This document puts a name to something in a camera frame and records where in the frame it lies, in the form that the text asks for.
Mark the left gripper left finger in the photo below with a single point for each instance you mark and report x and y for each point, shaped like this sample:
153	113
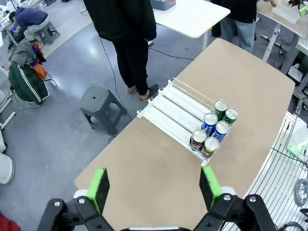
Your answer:
97	192

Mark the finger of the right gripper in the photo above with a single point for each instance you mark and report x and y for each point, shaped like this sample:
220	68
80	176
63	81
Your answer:
303	10

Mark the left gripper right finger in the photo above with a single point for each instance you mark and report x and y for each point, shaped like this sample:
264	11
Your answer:
211	190

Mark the blue plastic bin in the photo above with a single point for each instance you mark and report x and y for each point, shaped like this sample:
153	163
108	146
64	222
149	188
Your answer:
163	4

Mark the blue beverage can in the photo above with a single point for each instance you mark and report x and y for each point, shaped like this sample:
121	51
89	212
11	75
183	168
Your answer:
209	124
221	131

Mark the beige table with white legs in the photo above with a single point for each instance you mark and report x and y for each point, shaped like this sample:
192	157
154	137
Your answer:
267	15

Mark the black Pepsi can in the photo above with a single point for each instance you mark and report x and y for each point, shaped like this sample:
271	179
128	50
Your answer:
197	139
210	145

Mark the person in grey jeans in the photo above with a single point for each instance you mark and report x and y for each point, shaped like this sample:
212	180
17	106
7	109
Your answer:
235	24

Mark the green Chilsung can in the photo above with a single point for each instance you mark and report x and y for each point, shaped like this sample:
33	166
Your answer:
220	108
231	116

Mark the grey plastic stool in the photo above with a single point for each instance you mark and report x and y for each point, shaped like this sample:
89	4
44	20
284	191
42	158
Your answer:
49	32
101	106

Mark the white round air purifier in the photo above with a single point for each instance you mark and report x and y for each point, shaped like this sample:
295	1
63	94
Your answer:
6	168

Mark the light green plastic part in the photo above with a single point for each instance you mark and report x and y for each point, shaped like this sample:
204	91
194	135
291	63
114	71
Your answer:
297	148

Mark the red fabric item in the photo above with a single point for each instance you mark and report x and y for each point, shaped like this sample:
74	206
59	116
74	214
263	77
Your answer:
7	223

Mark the large white table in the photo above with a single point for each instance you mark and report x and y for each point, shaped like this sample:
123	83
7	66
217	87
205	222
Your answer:
190	16

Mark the white rolling side table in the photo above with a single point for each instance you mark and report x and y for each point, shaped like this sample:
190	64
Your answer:
7	113

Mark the orange fabric item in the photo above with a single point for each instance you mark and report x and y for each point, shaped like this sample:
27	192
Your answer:
39	68

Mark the grey jacket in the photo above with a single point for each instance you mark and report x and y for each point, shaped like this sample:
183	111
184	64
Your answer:
24	51

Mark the person in black jacket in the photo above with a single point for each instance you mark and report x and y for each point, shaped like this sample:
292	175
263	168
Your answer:
120	24

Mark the person in blue hoodie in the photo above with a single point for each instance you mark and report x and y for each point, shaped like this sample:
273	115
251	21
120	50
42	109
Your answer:
29	19

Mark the aluminium profile frame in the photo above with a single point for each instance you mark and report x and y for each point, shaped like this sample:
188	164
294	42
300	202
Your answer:
292	53

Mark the metal chair frame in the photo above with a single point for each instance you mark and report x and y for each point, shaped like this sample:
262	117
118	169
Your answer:
51	79

